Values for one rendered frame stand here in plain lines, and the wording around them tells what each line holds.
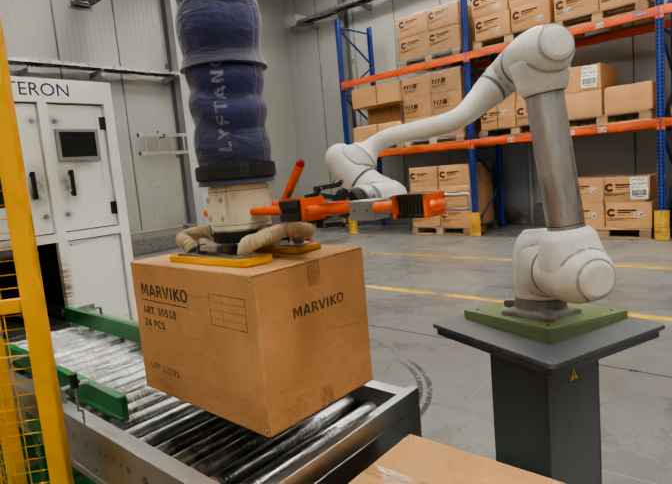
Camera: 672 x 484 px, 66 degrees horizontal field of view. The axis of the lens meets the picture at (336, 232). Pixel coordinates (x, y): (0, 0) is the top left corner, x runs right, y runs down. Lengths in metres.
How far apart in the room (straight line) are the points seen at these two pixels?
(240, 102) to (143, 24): 10.22
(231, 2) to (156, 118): 9.83
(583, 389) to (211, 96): 1.40
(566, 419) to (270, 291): 1.02
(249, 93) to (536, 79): 0.76
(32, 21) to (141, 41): 1.94
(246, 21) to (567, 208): 0.99
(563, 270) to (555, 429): 0.53
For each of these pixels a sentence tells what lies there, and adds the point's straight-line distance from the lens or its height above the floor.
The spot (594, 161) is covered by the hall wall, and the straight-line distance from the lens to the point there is 9.68.
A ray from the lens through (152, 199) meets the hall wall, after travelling 11.04.
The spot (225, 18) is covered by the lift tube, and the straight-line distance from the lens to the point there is 1.46.
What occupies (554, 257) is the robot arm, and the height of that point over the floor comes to 1.01.
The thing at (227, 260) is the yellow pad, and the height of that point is 1.09.
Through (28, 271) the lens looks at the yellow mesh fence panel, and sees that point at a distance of 1.71.
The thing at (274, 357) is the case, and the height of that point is 0.86.
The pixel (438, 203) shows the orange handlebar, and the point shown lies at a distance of 1.07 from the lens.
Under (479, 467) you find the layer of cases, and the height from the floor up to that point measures 0.54.
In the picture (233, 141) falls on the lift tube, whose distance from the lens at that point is 1.41.
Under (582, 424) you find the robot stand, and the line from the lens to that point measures 1.88.
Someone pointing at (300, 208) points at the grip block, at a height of 1.21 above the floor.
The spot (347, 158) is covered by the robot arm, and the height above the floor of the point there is 1.33.
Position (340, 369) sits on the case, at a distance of 1.47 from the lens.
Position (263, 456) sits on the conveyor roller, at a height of 0.54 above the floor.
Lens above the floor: 1.29
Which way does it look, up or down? 7 degrees down
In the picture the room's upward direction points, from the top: 5 degrees counter-clockwise
